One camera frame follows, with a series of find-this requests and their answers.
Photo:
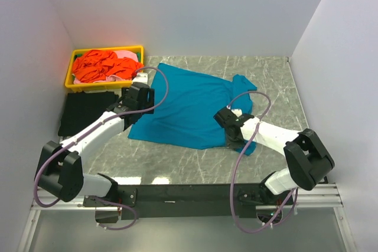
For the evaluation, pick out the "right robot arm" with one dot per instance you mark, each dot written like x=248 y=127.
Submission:
x=307 y=159

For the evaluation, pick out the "black base beam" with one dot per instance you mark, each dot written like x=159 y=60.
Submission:
x=199 y=200

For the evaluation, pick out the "yellow plastic bin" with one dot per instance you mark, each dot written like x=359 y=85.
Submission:
x=101 y=69

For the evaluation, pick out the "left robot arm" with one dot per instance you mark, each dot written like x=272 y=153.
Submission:
x=60 y=168

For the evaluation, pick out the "teal t shirt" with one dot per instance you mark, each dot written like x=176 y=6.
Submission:
x=188 y=103

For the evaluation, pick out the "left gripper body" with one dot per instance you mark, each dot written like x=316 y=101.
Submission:
x=125 y=91

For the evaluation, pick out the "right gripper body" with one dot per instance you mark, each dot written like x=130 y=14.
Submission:
x=226 y=130

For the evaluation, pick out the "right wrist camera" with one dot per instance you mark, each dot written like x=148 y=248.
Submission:
x=237 y=112

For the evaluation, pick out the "orange t shirt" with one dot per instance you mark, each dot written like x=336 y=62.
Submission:
x=103 y=64

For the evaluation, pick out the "black folded t shirt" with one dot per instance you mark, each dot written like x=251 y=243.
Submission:
x=82 y=109

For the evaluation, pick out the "green garment in bin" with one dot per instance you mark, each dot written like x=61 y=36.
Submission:
x=128 y=54

